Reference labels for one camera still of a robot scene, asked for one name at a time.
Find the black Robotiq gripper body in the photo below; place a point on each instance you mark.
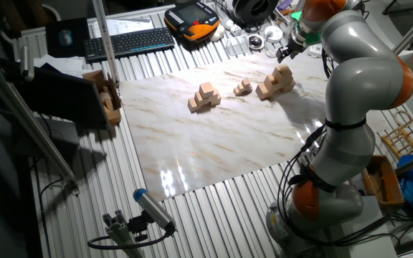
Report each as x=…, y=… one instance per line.
x=292, y=48

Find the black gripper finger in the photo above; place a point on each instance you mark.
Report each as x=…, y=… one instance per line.
x=280, y=55
x=287, y=55

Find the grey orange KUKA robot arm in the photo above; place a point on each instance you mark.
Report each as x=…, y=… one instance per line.
x=364, y=79

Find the white power strip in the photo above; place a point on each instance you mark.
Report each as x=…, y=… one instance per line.
x=314, y=51

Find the round white power socket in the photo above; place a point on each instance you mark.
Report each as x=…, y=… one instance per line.
x=273, y=34

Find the metal bowl with white rim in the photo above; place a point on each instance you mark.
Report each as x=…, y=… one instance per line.
x=256, y=42

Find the small wooden cube block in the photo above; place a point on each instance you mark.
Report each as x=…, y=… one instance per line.
x=246, y=83
x=239, y=87
x=249, y=90
x=250, y=86
x=236, y=92

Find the clear gridded plastic box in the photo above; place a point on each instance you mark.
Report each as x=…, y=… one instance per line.
x=237, y=44

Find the black filament spool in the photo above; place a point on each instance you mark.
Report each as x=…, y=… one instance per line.
x=251, y=10

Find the white power adapter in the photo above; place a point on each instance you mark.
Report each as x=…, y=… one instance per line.
x=229, y=25

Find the white egg shaped object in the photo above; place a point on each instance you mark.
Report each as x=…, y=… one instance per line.
x=218, y=33

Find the medium wooden cube block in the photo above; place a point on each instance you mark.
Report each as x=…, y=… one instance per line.
x=198, y=98
x=216, y=93
x=206, y=89
x=193, y=105
x=216, y=101

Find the black orange teach pendant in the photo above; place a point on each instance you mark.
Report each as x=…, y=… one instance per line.
x=192, y=16

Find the marble pattern table mat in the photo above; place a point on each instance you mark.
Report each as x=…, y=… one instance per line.
x=192, y=150

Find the wooden lattice rack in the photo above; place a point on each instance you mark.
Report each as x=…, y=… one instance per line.
x=387, y=143

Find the black computer keyboard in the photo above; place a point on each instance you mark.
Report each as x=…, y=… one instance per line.
x=131, y=43

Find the white paper sheet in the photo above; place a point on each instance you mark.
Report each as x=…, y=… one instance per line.
x=59, y=64
x=127, y=26

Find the brown wooden tray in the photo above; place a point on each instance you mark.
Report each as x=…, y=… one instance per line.
x=385, y=182

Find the brown cardboard box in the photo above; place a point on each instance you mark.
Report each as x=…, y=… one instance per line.
x=115, y=116

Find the pale wooden block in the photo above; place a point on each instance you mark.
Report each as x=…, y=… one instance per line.
x=105, y=96
x=109, y=105

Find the dark computer mouse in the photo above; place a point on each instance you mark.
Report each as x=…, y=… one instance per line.
x=65, y=37

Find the black flat panel screen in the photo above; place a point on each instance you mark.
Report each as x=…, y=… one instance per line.
x=63, y=96

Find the black mouse pad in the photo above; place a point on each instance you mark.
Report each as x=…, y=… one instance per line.
x=54, y=43

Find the short aluminium profile piece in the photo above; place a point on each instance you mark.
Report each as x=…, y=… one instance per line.
x=120, y=236

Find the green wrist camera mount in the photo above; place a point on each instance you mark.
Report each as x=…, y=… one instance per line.
x=312, y=37

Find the aluminium frame post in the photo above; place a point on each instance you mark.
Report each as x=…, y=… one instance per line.
x=105, y=43
x=292, y=21

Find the silver camera with blue tip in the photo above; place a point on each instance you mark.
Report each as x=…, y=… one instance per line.
x=154, y=209

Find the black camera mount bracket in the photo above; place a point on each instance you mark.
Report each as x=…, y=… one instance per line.
x=138, y=225

